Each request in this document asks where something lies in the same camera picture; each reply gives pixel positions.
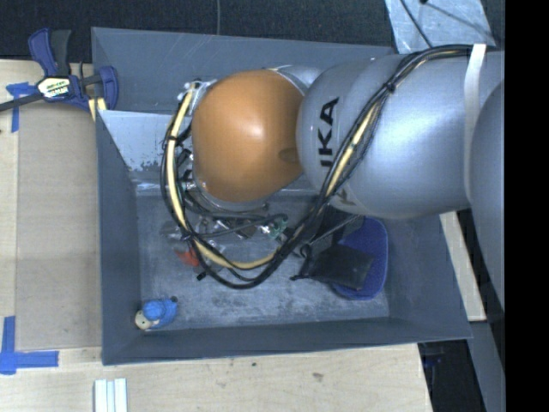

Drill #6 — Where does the orange-red small object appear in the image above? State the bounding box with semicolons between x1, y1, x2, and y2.
174;246;202;270

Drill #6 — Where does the blue toy figure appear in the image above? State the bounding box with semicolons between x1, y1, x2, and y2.
134;295;179;331

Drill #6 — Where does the grey metal bin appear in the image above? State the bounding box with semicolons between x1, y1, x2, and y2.
90;27;474;367

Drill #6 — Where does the pale wood board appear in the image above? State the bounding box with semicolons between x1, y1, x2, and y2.
15;102;104;352

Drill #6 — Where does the black pouch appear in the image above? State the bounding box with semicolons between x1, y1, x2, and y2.
290;213;375;292

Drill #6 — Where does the blue bowl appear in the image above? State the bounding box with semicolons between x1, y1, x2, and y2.
330;216;389;302

